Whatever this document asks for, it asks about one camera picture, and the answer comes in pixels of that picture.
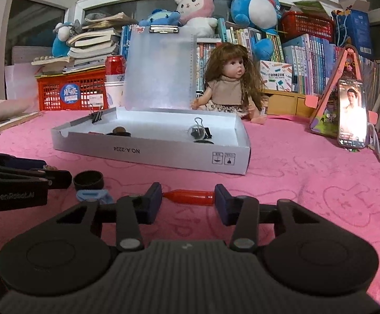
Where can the tall black round cap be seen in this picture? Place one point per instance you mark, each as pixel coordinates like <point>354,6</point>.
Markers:
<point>88,180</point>

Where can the green paper booklet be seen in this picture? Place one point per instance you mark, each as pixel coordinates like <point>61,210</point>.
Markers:
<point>307,6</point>

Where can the small blue white plush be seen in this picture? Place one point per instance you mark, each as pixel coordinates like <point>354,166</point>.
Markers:
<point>59,44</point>

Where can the white printed carton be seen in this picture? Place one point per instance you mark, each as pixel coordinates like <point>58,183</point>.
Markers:
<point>276,75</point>

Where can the pink phone stand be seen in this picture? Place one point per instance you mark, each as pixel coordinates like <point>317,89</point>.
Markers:
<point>348,62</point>

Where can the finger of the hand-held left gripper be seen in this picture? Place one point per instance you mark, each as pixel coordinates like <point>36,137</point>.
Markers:
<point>29,178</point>
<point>16,163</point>

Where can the red soda can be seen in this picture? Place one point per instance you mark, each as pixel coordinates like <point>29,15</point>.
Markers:
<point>115,65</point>

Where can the pink printed blanket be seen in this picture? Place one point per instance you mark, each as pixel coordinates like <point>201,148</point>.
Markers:
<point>291,186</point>

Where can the long-haired baby doll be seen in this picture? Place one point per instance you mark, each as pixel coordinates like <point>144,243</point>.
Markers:
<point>230,88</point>

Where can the wooden desktop drawer unit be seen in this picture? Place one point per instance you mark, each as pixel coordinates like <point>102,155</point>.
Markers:
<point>284,104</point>

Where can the large black binder clip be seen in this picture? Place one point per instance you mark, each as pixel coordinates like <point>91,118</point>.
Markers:
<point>206,132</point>

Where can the white paper cup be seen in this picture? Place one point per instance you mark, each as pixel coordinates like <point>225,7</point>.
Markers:
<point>114,90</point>

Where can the smartphone with pink case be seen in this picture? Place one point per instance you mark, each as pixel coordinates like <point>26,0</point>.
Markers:
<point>352,114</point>

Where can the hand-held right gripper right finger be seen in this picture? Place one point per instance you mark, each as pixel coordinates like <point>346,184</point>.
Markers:
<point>221,202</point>

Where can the blue bear plush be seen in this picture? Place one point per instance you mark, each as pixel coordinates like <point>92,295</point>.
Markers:
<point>160,18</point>

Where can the pink white bunny plush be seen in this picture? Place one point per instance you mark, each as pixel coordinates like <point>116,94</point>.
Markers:
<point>194,6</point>

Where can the red plastic basket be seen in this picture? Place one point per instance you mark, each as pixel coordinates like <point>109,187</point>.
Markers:
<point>307,26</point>

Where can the brown walnut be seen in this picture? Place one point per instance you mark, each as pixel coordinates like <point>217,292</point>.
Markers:
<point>119,130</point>

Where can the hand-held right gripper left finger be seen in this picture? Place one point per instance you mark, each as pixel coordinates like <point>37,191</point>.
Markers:
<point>155,201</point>

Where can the pile of worn books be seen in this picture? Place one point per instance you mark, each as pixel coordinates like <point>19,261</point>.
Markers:
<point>91,41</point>

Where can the red plastic crate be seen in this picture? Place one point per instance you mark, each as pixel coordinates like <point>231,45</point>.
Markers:
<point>54,95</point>

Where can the small black binder clip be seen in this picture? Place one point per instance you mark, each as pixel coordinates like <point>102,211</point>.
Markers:
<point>97,115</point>

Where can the blue plastic clip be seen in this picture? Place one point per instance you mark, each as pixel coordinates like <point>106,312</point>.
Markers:
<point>93,195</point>

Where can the papers and notebook pile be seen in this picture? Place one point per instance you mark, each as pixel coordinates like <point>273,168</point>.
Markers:
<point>3,117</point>

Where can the white cardboard box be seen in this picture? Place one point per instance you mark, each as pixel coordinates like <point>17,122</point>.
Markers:
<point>144,153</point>

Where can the translucent clipboard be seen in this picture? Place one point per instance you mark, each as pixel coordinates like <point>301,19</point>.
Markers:
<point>158,68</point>

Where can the red plastic tube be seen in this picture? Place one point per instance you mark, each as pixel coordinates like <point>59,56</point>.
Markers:
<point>191,198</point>

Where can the row of upright books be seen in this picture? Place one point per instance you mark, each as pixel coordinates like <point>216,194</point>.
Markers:
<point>311,62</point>

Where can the large blue white plush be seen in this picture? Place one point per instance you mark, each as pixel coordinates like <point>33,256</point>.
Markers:
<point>257,6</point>

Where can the blue gift bag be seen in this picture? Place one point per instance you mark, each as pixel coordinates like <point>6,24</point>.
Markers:
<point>356,32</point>

